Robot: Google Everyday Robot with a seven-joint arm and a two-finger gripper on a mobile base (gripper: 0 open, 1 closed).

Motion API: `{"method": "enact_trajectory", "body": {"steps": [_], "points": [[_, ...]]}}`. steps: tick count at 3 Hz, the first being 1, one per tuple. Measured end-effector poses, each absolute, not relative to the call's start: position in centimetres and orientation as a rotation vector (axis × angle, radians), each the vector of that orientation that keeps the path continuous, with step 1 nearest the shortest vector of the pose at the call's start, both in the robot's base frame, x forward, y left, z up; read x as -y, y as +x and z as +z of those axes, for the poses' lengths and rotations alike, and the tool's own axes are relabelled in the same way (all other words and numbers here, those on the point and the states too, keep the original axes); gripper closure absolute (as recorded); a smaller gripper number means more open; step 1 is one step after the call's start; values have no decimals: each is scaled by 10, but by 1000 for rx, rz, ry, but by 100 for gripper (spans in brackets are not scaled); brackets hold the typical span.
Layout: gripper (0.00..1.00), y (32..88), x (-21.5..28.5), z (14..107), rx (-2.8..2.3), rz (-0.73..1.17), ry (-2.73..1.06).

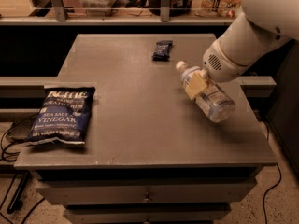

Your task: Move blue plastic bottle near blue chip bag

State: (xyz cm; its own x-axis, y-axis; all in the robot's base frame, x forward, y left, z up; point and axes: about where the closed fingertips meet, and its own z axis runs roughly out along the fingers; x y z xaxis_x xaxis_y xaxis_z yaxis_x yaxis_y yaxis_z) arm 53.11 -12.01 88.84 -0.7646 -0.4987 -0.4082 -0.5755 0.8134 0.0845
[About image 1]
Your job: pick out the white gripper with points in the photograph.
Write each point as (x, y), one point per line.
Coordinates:
(217, 66)

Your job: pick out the blue Kettle chip bag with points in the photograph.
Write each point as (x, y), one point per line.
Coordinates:
(63, 117)

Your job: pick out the upper drawer with knob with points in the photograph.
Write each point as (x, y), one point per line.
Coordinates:
(98, 192)

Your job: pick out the grey drawer cabinet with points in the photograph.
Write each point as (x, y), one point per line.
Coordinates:
(144, 128)

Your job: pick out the lower drawer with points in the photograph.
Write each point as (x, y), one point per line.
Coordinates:
(147, 214)

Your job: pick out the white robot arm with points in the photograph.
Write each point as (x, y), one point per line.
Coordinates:
(260, 27)

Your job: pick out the grey side bench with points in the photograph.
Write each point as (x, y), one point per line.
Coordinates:
(21, 97)

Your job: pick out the metal shelf rail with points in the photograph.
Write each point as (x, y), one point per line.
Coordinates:
(71, 12)

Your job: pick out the small dark snack bar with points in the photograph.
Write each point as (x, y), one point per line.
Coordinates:
(162, 50)

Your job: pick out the blue plastic water bottle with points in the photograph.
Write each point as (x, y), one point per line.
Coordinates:
(216, 104)

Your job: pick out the colourful snack bag on shelf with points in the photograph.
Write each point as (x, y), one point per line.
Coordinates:
(219, 8)

